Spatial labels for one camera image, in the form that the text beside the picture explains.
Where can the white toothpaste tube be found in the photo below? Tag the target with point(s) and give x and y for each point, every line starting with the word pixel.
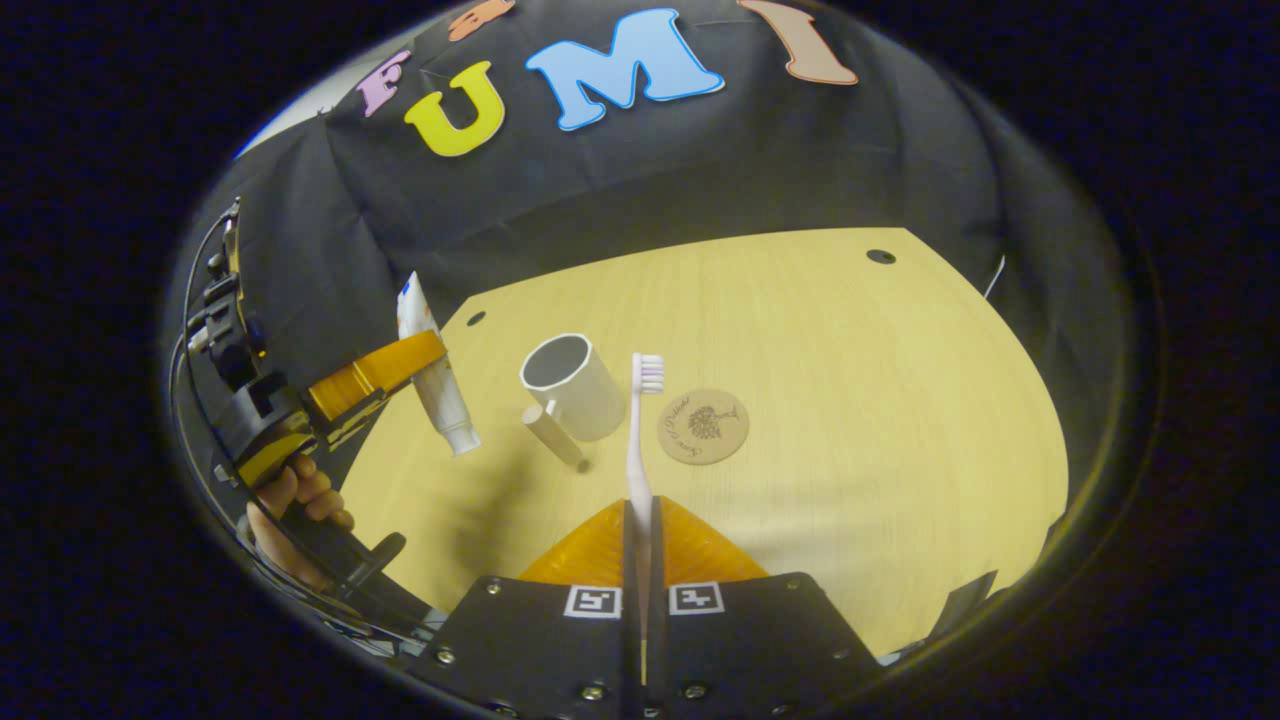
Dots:
pixel 445 405

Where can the round wooden coaster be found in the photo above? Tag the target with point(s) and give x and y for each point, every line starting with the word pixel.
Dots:
pixel 700 430

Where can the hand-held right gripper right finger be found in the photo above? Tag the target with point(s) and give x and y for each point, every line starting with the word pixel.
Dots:
pixel 750 645

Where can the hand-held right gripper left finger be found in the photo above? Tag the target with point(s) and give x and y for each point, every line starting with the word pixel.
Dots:
pixel 540 645

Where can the white toothbrush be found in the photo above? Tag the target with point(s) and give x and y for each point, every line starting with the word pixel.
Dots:
pixel 637 450

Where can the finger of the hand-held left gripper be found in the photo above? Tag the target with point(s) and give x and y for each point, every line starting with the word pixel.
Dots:
pixel 370 375

